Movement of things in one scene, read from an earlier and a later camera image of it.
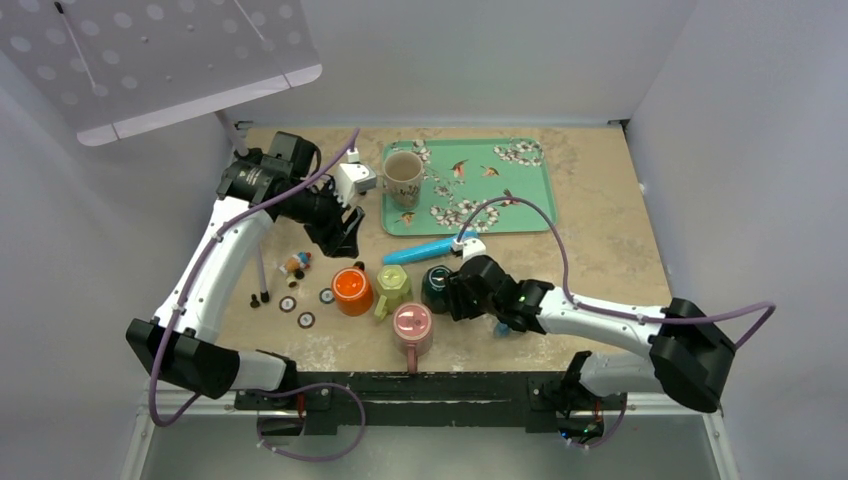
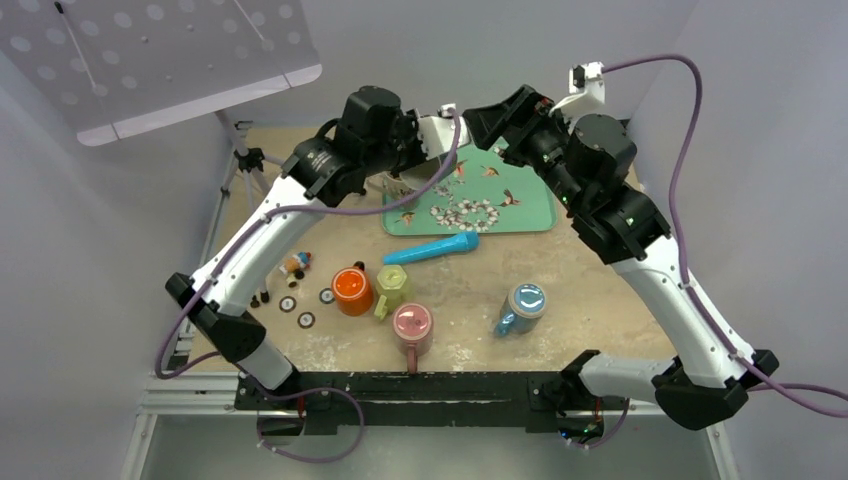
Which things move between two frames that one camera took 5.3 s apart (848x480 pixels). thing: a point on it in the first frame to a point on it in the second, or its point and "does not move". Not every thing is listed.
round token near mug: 326,295 does not move
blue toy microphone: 429,250 does not move
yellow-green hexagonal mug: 392,287 does not move
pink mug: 412,329 does not move
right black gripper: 460,307 to 514,120
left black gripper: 337,238 to 409,124
